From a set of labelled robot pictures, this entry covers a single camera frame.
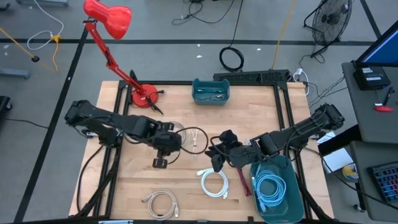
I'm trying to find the grey desk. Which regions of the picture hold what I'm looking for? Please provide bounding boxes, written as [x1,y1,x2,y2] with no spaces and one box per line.
[349,139,398,215]
[341,60,398,144]

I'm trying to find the beige thin USB cable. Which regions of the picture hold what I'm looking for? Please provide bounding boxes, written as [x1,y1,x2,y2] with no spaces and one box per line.
[190,125,200,159]

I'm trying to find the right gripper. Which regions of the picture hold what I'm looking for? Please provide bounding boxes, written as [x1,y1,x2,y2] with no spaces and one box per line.
[204,129,262,169]

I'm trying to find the keyboard with coloured keys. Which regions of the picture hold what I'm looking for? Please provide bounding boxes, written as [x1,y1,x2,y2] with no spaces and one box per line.
[368,161,398,205]

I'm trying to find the white power adapter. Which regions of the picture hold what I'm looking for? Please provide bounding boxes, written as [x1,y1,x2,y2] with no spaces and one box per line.
[292,67,310,96]

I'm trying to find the black box with labels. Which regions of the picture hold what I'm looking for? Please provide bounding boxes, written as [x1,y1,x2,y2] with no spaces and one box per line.
[353,63,392,91]

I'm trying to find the black loose floor cable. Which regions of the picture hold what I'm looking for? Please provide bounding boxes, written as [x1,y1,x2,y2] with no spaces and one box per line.
[172,0,237,26]

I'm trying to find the yellow floor cable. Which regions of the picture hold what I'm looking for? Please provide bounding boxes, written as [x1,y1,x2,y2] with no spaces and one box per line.
[270,0,298,71]

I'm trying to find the small teal plastic bin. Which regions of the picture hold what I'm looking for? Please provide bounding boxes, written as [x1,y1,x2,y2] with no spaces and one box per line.
[192,78,231,106]

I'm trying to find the black floor fan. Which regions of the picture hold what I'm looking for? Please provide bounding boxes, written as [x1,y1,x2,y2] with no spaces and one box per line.
[303,0,354,58]

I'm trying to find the yellow cable with plug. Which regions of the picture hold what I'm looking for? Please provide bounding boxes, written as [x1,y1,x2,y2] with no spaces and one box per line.
[0,27,62,73]

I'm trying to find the large teal plastic bin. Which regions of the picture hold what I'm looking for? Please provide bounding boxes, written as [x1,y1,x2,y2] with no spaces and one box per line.
[250,155,305,224]

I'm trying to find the black rolling stand base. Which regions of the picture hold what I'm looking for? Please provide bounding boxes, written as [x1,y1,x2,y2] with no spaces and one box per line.
[0,95,12,121]

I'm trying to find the white ethernet cable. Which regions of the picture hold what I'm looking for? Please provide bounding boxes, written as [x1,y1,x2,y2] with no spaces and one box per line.
[195,167,229,200]

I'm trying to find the black pen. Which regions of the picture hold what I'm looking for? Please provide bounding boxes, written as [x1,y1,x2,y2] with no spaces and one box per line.
[382,86,395,106]

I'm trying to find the red desk lamp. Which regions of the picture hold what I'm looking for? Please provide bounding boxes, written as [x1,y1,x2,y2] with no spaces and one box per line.
[82,0,165,115]

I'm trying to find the black aluminium table frame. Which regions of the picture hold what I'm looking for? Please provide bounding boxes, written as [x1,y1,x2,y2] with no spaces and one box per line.
[74,79,334,224]

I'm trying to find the maroon USB cable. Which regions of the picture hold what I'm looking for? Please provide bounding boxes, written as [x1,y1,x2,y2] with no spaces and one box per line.
[236,167,251,197]

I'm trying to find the white paper sheet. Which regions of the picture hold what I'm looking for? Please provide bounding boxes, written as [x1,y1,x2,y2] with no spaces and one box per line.
[322,146,354,174]

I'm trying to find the black coiled floor cable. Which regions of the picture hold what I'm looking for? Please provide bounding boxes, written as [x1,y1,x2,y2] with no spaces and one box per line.
[218,0,246,73]

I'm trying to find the black computer monitor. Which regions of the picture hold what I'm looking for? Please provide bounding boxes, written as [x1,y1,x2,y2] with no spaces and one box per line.
[354,20,398,68]

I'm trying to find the silver mounting bracket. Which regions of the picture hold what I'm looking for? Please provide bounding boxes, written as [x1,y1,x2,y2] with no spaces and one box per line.
[82,127,100,139]

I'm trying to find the round printed disc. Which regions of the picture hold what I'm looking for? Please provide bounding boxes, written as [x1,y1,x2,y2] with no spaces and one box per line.
[341,163,359,181]

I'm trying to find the grey furniture foot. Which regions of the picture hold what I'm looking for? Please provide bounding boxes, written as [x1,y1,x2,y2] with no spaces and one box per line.
[0,67,31,80]
[15,0,69,7]

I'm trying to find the white floor cable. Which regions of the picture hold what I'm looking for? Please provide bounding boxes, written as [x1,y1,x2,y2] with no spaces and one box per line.
[26,0,65,51]

